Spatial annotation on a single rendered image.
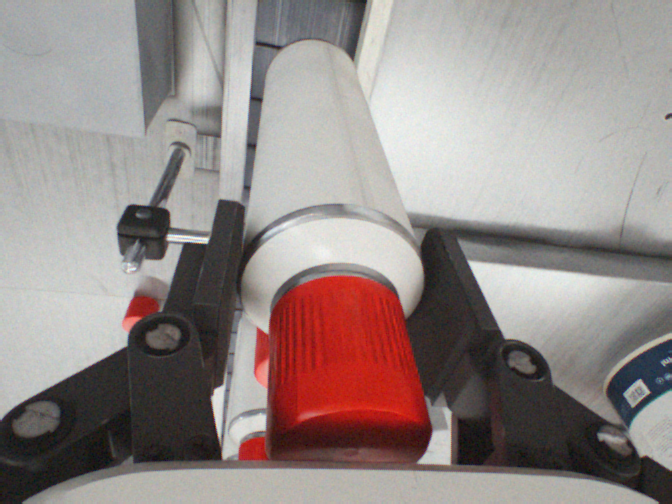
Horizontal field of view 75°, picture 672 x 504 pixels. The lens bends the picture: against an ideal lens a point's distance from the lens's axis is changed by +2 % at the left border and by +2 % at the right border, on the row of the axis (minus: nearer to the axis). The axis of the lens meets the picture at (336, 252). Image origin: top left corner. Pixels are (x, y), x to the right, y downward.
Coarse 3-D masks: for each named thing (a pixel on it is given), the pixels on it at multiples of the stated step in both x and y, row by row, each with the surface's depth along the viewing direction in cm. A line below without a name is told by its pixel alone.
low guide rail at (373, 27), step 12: (372, 0) 26; (384, 0) 26; (372, 12) 26; (384, 12) 26; (372, 24) 26; (384, 24) 26; (360, 36) 28; (372, 36) 27; (360, 48) 28; (372, 48) 27; (360, 60) 28; (372, 60) 28; (360, 72) 28; (372, 72) 28
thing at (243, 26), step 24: (240, 0) 21; (240, 24) 22; (240, 48) 22; (240, 72) 23; (240, 96) 24; (240, 120) 25; (240, 144) 26; (240, 168) 27; (240, 192) 28; (216, 408) 43
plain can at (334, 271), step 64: (320, 64) 19; (320, 128) 14; (256, 192) 13; (320, 192) 11; (384, 192) 12; (256, 256) 11; (320, 256) 10; (384, 256) 10; (256, 320) 12; (320, 320) 9; (384, 320) 9; (320, 384) 8; (384, 384) 8; (320, 448) 8; (384, 448) 8
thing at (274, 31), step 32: (288, 0) 28; (320, 0) 28; (352, 0) 29; (256, 32) 29; (288, 32) 30; (320, 32) 30; (352, 32) 30; (256, 64) 31; (256, 96) 32; (256, 128) 34; (224, 416) 60
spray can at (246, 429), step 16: (240, 336) 37; (240, 352) 36; (240, 368) 34; (240, 384) 33; (256, 384) 32; (240, 400) 32; (256, 400) 31; (240, 416) 31; (256, 416) 30; (240, 432) 31; (256, 432) 30; (240, 448) 30; (256, 448) 29
